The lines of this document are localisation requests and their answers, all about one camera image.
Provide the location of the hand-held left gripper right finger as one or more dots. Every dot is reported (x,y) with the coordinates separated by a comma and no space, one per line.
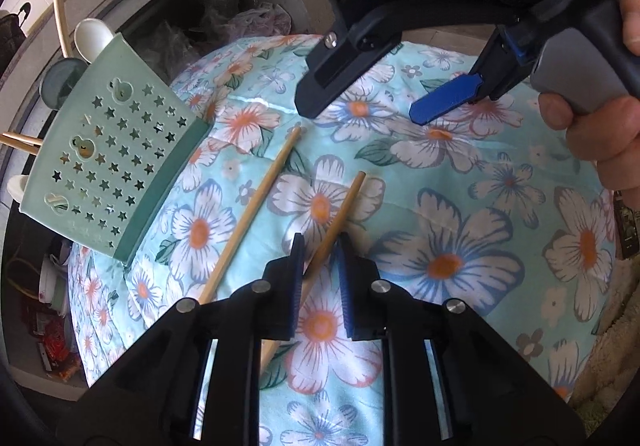
(345,286)

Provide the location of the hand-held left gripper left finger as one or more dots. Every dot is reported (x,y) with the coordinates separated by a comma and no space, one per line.
(296,286)

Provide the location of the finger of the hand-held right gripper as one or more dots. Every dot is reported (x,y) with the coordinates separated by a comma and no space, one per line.
(442,98)
(325,80)

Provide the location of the green perforated utensil holder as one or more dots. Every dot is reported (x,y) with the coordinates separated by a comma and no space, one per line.
(115,150)

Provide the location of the white ceramic spoon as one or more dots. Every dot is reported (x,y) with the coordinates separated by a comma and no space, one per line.
(17,186)
(92,38)

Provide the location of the metal spoon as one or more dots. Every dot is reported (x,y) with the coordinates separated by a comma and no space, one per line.
(62,80)

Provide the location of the person's right hand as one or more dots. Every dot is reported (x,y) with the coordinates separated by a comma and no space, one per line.
(600,135)

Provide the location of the floral light blue blanket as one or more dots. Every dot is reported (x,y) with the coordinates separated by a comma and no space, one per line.
(450,226)

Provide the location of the white bowl with pink pattern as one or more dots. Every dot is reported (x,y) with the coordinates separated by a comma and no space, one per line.
(47,281)

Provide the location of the red snack packets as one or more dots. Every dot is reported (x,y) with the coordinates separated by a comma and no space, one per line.
(55,351)

